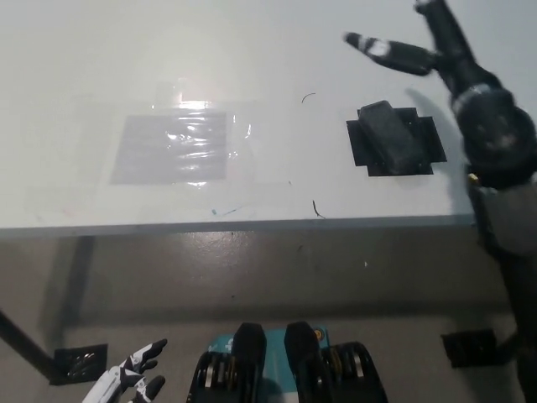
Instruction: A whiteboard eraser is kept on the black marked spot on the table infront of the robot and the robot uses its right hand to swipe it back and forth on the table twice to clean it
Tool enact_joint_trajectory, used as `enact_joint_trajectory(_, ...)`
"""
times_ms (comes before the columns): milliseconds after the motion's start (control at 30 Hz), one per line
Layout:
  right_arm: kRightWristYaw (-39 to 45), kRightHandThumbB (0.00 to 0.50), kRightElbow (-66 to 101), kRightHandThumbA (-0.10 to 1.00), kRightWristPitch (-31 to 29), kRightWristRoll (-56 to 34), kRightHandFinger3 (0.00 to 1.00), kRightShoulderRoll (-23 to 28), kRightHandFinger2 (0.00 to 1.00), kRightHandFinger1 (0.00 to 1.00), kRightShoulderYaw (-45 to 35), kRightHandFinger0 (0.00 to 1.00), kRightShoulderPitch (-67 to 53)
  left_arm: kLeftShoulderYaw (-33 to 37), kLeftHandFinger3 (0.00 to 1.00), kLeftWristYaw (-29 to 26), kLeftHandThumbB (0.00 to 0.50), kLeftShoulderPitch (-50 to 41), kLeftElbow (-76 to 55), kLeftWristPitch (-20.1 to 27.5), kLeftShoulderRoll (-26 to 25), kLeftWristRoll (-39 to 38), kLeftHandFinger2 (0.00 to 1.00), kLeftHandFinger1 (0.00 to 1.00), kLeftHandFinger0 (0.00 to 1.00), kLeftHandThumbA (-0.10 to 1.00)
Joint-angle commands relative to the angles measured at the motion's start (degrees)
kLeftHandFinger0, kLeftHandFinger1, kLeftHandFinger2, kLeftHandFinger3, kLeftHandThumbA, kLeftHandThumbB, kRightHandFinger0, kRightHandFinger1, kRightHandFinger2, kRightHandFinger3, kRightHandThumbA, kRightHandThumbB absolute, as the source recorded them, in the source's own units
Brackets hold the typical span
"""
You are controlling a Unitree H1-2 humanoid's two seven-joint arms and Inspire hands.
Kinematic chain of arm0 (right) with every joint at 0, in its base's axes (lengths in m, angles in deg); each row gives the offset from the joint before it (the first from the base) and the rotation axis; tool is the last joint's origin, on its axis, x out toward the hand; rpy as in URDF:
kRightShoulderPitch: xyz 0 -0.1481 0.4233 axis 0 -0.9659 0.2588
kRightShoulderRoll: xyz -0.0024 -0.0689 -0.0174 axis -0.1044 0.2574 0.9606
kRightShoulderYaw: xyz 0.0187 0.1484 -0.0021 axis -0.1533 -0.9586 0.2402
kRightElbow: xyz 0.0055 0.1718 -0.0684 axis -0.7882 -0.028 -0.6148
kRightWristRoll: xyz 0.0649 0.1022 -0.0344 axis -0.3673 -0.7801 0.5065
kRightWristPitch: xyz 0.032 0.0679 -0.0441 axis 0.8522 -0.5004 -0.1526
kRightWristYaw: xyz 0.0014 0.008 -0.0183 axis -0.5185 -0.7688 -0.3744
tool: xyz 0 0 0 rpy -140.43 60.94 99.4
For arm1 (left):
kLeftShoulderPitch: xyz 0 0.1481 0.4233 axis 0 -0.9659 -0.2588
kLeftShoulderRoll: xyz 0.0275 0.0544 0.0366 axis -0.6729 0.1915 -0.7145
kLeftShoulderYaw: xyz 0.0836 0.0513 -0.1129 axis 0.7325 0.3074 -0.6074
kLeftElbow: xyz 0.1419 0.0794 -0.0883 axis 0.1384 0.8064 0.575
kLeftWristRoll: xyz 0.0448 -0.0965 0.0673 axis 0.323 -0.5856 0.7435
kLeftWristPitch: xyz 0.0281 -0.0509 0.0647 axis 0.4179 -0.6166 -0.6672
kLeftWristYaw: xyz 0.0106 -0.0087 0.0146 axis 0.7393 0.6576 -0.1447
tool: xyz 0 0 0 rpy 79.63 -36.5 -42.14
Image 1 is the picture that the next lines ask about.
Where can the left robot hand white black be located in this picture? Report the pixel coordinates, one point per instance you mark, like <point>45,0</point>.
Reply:
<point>134,369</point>

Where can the dark whiteboard eraser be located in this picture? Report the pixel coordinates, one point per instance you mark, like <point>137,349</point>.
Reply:
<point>390,138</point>

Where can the black table leg bar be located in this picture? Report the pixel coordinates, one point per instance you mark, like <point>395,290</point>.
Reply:
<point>23,346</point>

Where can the grey paper sheet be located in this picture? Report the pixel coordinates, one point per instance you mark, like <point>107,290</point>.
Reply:
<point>168,151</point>

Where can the clear plastic film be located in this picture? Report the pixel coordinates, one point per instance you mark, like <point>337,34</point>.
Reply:
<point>260,142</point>

